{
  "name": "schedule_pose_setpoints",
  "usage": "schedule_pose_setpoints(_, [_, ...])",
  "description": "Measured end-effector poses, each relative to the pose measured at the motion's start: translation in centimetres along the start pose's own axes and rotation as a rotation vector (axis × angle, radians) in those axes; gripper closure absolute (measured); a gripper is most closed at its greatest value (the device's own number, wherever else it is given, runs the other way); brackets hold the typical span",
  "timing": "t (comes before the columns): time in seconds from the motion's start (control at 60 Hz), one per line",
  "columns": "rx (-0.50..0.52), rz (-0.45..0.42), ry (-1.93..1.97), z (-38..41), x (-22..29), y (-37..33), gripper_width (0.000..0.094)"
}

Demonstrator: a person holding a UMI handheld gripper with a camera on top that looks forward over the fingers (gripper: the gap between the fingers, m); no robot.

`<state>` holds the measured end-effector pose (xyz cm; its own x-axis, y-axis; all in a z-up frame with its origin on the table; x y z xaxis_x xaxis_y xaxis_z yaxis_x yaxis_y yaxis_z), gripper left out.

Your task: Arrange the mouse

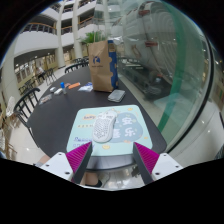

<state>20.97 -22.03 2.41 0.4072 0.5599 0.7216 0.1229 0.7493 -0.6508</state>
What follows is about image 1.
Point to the green potted palm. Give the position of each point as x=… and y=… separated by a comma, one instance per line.
x=93, y=37

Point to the white perforated computer mouse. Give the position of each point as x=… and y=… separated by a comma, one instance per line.
x=103, y=128

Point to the group of black chairs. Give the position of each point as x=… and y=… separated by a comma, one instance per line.
x=50, y=75

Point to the black spindle-back chair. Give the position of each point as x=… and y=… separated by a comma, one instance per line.
x=20, y=111

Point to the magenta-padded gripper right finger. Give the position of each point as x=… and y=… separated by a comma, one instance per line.
x=146, y=156

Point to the white perforated chair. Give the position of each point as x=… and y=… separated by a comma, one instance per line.
x=10, y=105

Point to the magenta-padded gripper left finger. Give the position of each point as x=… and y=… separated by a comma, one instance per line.
x=78, y=156

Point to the light green printed mouse pad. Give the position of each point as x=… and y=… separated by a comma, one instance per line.
x=133, y=133

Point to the clear plastic packet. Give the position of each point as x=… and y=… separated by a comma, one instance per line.
x=45, y=99

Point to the grey smartphone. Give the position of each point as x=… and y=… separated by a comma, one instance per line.
x=116, y=96

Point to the black chair behind table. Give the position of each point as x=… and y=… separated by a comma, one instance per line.
x=76, y=66

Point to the brown paper bag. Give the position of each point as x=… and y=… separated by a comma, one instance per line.
x=100, y=70

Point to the small white box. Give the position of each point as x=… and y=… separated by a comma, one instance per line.
x=52, y=89

